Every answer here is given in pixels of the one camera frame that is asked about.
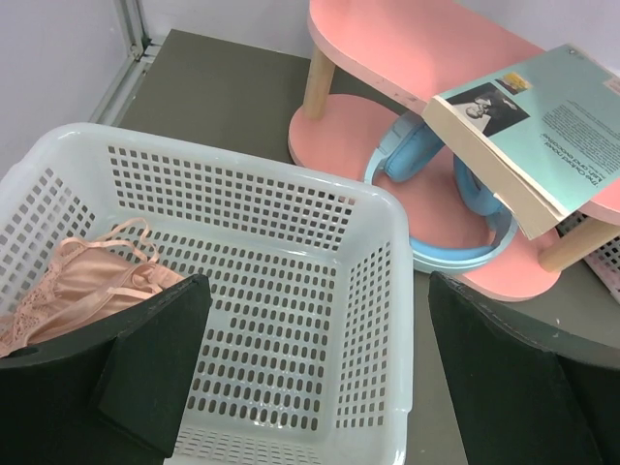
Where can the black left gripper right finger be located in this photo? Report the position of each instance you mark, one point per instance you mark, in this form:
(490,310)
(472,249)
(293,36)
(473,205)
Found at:
(523,391)

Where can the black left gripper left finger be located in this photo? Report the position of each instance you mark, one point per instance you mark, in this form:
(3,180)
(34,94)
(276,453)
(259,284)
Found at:
(112,392)

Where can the pink lace bra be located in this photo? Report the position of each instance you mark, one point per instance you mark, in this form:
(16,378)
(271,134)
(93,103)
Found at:
(87,281)

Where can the white perforated plastic basket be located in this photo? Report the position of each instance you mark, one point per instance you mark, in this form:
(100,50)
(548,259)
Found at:
(307,352)

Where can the teal paperback book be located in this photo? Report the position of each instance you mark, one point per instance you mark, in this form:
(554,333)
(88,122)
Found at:
(542,135)

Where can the light blue headphones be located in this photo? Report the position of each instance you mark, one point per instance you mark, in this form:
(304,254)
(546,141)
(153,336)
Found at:
(405,156)

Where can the pink tiered wooden shelf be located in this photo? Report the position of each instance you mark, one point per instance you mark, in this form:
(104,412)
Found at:
(409,51)

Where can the aluminium frame post left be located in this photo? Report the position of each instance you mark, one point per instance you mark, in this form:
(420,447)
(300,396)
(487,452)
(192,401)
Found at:
(125,85)

